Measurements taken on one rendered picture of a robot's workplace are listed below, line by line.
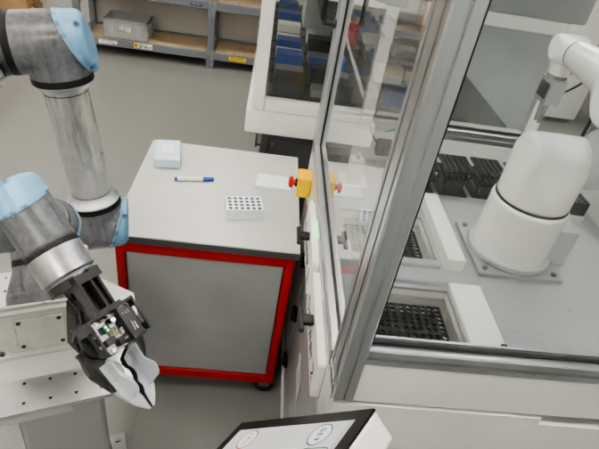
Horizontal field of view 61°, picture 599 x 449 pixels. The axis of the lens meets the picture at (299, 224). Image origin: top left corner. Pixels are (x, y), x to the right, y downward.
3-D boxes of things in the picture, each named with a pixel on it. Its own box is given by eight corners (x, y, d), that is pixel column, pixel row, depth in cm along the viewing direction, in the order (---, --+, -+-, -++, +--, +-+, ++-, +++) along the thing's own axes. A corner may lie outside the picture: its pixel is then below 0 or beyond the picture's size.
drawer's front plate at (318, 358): (309, 398, 110) (318, 365, 103) (306, 302, 133) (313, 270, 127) (317, 398, 110) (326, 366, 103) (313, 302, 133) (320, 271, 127)
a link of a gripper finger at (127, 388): (148, 420, 67) (109, 361, 66) (129, 422, 71) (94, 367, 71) (166, 404, 69) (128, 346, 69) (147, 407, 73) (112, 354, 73)
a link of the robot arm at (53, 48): (73, 233, 128) (5, 1, 96) (135, 226, 131) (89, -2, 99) (68, 264, 118) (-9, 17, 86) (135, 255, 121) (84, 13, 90)
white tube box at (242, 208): (225, 219, 167) (226, 209, 164) (224, 205, 173) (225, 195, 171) (263, 219, 170) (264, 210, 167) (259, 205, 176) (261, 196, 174)
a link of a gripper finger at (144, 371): (166, 404, 69) (128, 346, 69) (147, 407, 73) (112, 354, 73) (183, 389, 71) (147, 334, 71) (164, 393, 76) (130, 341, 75)
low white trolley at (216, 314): (122, 388, 197) (108, 233, 152) (156, 280, 247) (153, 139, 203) (272, 400, 202) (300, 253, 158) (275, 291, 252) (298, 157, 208)
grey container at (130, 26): (102, 36, 471) (102, 18, 461) (111, 28, 495) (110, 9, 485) (147, 43, 475) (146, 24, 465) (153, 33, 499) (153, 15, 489)
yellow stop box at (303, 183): (293, 197, 169) (297, 178, 165) (293, 185, 175) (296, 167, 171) (308, 199, 169) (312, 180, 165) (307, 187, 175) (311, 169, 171)
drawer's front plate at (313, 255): (306, 295, 135) (312, 264, 129) (303, 230, 158) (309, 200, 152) (312, 296, 135) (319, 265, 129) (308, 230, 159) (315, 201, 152)
